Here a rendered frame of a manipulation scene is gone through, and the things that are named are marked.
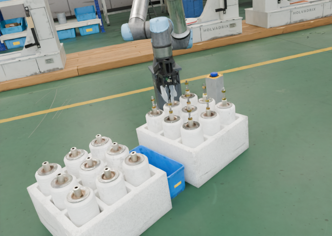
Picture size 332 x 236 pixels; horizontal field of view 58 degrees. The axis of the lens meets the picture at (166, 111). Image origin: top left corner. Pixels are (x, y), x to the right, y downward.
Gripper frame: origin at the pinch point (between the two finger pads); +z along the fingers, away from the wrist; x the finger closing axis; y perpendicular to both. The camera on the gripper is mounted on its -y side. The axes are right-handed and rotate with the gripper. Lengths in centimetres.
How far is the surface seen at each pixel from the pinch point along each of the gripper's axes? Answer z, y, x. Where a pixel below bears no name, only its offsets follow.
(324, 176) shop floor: 35, 42, 49
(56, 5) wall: -7, -849, -16
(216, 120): 11.0, 11.7, 16.8
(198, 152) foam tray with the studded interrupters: 17.5, 20.6, 2.8
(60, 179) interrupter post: 8, 23, -51
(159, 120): 11.7, -5.5, -4.1
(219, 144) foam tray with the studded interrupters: 20.8, 15.4, 15.3
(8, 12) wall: -10, -864, -146
